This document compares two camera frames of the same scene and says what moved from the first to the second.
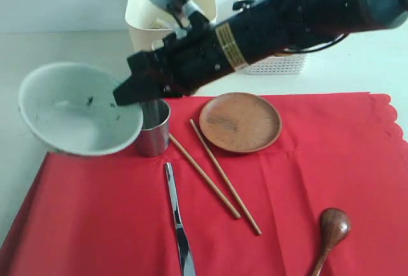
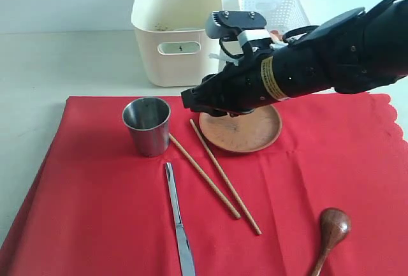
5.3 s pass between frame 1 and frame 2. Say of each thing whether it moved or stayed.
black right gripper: moved
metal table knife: stayed
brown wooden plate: stayed
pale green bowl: moved
